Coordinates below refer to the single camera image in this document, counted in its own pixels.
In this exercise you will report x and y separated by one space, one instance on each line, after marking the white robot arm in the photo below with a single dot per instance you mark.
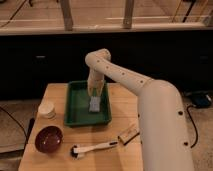
161 117

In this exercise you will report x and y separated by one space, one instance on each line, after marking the dark red bowl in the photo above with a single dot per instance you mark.
48 139

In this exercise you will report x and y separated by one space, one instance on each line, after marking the grey sponge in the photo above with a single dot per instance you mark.
94 105

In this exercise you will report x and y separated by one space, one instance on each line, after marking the green plastic tray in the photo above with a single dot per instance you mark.
77 106

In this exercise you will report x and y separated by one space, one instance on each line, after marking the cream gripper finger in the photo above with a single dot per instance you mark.
89 93
99 91

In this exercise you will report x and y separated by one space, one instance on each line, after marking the white small cup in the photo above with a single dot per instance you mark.
46 110

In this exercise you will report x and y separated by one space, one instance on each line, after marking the dark floor device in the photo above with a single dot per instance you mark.
201 100

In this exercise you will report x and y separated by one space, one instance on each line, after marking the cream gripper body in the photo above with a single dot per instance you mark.
95 80

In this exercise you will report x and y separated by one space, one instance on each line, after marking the wooden block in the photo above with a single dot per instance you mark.
128 134

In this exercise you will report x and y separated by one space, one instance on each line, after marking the white dish brush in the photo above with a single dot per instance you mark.
77 151

